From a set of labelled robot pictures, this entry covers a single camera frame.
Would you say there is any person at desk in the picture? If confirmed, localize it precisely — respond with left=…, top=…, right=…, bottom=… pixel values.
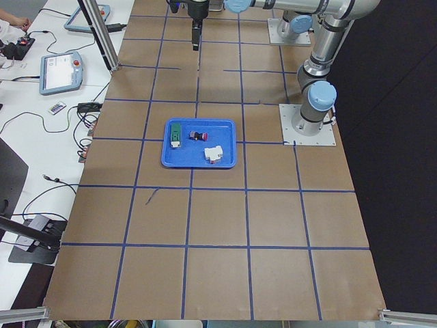
left=1, top=9, right=31, bottom=45

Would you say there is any blue plastic tray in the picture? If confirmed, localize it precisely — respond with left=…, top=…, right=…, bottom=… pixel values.
left=161, top=118, right=238, bottom=169

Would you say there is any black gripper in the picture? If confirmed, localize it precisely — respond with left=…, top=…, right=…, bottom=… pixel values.
left=186, top=0, right=209, bottom=51

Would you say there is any teach pendant far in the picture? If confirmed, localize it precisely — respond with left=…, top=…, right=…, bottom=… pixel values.
left=64, top=3, right=113, bottom=33

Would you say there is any teach pendant near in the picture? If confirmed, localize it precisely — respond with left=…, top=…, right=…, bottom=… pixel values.
left=39, top=51, right=83, bottom=96

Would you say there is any black power adapter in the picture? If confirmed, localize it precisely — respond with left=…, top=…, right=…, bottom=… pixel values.
left=77, top=102, right=102, bottom=113

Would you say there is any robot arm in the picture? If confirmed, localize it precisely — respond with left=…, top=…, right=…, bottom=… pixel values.
left=218, top=0, right=380, bottom=84
left=277, top=10, right=313, bottom=42

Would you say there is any aluminium frame post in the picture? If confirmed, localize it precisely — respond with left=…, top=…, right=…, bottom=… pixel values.
left=78, top=0, right=119, bottom=72

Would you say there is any green terminal block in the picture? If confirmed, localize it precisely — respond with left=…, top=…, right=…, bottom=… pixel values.
left=170, top=123, right=182, bottom=148

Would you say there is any white circuit breaker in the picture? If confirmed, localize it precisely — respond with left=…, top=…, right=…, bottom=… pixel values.
left=204, top=146, right=223, bottom=164

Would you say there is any red push button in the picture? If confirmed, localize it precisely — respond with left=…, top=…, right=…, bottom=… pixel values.
left=189, top=131, right=208, bottom=141

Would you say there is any small remote control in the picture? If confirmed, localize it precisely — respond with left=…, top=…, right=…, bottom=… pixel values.
left=48, top=101, right=66, bottom=115

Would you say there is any teach pendant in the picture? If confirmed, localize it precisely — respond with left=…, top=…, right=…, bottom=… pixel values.
left=64, top=3, right=113, bottom=33
left=39, top=51, right=83, bottom=96

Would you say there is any black monitor stand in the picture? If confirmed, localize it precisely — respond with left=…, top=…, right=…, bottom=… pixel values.
left=1, top=141, right=61, bottom=264

